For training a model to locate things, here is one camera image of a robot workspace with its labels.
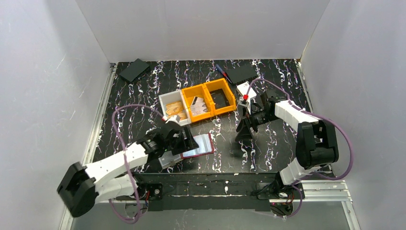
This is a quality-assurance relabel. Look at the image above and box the white small box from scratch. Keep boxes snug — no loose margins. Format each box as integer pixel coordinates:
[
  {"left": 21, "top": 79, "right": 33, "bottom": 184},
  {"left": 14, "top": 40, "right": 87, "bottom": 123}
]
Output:
[{"left": 237, "top": 81, "right": 257, "bottom": 99}]

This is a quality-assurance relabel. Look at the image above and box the yellow bin with black card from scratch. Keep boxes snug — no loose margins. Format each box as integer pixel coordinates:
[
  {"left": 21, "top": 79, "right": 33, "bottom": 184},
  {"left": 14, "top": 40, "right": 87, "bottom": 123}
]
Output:
[{"left": 203, "top": 78, "right": 237, "bottom": 115}]

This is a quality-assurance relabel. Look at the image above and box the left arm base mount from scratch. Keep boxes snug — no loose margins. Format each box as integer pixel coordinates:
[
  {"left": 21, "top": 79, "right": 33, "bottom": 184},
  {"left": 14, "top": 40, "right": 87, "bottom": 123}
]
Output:
[{"left": 115, "top": 183, "right": 163, "bottom": 202}]

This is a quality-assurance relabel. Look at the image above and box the black card in bin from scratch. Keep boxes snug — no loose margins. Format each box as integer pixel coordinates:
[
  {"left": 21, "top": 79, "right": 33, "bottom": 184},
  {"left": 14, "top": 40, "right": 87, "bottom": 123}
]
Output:
[{"left": 210, "top": 89, "right": 230, "bottom": 109}]

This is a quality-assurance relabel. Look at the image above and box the black flat box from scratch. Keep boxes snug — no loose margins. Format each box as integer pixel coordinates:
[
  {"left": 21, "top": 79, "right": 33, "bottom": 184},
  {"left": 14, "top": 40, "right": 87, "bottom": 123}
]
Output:
[
  {"left": 226, "top": 64, "right": 258, "bottom": 85},
  {"left": 119, "top": 58, "right": 150, "bottom": 83}
]

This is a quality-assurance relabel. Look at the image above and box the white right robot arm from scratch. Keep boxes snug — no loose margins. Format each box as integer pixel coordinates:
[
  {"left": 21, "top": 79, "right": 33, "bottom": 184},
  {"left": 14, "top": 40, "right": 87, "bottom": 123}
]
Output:
[{"left": 235, "top": 93, "right": 339, "bottom": 188}]

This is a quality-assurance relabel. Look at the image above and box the white VIP card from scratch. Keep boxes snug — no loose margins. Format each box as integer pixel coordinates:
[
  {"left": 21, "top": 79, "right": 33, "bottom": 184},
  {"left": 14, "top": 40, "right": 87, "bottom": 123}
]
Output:
[{"left": 190, "top": 96, "right": 208, "bottom": 116}]

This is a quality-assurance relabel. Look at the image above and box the yellow bin with white cards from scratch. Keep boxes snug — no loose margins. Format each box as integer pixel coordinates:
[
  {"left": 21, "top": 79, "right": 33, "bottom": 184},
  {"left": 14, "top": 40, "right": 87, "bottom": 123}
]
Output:
[{"left": 181, "top": 84, "right": 214, "bottom": 123}]

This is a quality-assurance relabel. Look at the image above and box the white plastic bin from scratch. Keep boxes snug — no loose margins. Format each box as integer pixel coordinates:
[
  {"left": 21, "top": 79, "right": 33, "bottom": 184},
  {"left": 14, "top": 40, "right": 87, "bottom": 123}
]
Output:
[{"left": 158, "top": 90, "right": 192, "bottom": 126}]

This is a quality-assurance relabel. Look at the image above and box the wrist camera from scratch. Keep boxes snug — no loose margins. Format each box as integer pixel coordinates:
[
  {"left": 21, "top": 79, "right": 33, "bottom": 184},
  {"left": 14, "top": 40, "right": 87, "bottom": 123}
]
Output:
[
  {"left": 237, "top": 95, "right": 251, "bottom": 114},
  {"left": 162, "top": 115, "right": 180, "bottom": 126}
]

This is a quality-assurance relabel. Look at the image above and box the grey card holder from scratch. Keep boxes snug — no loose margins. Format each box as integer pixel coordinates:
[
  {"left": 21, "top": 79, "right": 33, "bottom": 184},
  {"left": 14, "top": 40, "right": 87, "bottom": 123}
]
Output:
[{"left": 158, "top": 151, "right": 182, "bottom": 169}]

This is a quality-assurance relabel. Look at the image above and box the black flat box left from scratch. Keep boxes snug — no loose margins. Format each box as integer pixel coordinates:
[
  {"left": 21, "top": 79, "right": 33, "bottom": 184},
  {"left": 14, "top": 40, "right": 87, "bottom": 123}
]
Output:
[{"left": 119, "top": 58, "right": 150, "bottom": 83}]

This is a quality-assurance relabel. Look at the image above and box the gold VIP card top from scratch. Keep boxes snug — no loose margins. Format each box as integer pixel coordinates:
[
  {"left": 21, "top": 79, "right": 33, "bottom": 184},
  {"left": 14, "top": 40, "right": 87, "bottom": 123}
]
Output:
[{"left": 165, "top": 101, "right": 185, "bottom": 116}]

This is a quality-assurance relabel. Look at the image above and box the red card holder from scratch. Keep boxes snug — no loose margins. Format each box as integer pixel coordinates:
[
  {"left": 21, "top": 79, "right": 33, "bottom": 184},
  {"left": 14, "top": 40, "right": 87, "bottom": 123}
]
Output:
[{"left": 180, "top": 133, "right": 215, "bottom": 159}]

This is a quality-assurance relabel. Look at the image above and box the blue red pen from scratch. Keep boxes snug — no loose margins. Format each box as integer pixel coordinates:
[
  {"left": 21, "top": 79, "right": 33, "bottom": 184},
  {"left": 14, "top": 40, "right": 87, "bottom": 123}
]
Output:
[{"left": 215, "top": 64, "right": 228, "bottom": 79}]

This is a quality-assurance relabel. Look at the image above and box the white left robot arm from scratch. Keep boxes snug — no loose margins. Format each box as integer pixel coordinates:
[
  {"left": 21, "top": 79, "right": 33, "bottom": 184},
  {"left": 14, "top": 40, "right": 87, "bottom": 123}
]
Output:
[{"left": 56, "top": 121, "right": 199, "bottom": 218}]

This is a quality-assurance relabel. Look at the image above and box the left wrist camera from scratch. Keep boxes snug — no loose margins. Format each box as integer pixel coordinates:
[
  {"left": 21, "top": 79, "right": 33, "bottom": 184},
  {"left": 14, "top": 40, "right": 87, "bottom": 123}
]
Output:
[{"left": 162, "top": 115, "right": 180, "bottom": 126}]

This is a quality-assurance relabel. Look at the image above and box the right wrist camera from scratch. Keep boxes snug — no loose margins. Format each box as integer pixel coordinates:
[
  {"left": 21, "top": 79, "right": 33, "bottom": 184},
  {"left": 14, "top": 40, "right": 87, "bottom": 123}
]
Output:
[{"left": 237, "top": 95, "right": 251, "bottom": 114}]

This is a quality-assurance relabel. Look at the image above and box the black flat box right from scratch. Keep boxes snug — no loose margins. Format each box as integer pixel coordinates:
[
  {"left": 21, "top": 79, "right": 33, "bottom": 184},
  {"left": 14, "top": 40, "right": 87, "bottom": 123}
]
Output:
[{"left": 226, "top": 64, "right": 258, "bottom": 85}]

